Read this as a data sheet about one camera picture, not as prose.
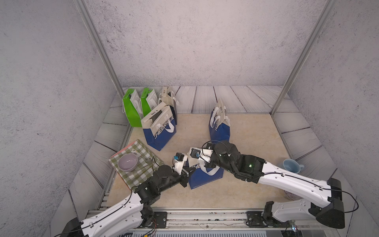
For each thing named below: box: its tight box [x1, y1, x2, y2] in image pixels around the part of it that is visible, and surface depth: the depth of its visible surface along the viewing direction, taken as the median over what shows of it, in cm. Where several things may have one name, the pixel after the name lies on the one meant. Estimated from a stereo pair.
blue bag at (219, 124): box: [208, 98, 231, 144], surface depth 98 cm
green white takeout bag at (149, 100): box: [139, 87, 158, 118], surface depth 100 cm
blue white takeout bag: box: [141, 102, 177, 152], surface depth 91 cm
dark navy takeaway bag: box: [157, 86, 180, 125], surface depth 101 cm
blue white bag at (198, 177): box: [187, 163, 225, 190], surface depth 74 cm
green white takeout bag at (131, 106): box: [121, 88, 143, 128], surface depth 101 cm
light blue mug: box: [282, 158, 305, 174], surface depth 88 cm
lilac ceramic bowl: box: [117, 153, 139, 172], surface depth 91 cm
